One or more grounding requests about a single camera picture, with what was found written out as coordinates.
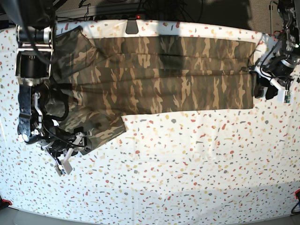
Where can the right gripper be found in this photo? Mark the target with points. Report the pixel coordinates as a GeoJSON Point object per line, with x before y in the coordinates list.
{"type": "Point", "coordinates": [61, 145]}

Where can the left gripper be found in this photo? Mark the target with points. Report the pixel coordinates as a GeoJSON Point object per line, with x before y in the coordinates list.
{"type": "Point", "coordinates": [273, 73]}

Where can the camouflage T-shirt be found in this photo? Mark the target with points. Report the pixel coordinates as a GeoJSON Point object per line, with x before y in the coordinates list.
{"type": "Point", "coordinates": [104, 79]}

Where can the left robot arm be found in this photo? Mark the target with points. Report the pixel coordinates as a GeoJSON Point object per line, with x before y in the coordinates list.
{"type": "Point", "coordinates": [288, 38]}

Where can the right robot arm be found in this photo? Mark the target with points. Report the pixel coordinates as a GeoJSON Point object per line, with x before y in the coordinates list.
{"type": "Point", "coordinates": [41, 102]}

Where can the terrazzo pattern tablecloth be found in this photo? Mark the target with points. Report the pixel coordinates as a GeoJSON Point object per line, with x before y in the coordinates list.
{"type": "Point", "coordinates": [180, 168]}

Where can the red clamp left corner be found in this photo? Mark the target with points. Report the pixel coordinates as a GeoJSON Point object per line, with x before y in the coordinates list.
{"type": "Point", "coordinates": [5, 203]}

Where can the red clamp corner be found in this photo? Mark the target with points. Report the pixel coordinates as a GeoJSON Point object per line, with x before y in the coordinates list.
{"type": "Point", "coordinates": [297, 195]}
{"type": "Point", "coordinates": [5, 203]}

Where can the red clamp right corner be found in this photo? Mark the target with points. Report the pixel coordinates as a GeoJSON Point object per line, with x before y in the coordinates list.
{"type": "Point", "coordinates": [297, 195]}

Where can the black power strip red light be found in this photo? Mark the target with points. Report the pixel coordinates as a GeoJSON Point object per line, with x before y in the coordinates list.
{"type": "Point", "coordinates": [120, 17]}

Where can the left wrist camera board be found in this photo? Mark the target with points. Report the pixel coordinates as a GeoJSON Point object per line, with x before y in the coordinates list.
{"type": "Point", "coordinates": [287, 96]}

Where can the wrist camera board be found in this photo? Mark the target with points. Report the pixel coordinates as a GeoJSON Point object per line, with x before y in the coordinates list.
{"type": "Point", "coordinates": [60, 169]}
{"type": "Point", "coordinates": [287, 96]}

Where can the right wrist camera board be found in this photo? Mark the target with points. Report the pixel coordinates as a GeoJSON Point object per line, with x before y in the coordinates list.
{"type": "Point", "coordinates": [60, 169]}

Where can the metal stand frame right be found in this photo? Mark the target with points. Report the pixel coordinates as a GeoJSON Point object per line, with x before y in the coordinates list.
{"type": "Point", "coordinates": [275, 19]}

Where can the grey camera mount base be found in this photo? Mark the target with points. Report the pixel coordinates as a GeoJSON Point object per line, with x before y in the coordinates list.
{"type": "Point", "coordinates": [131, 27]}

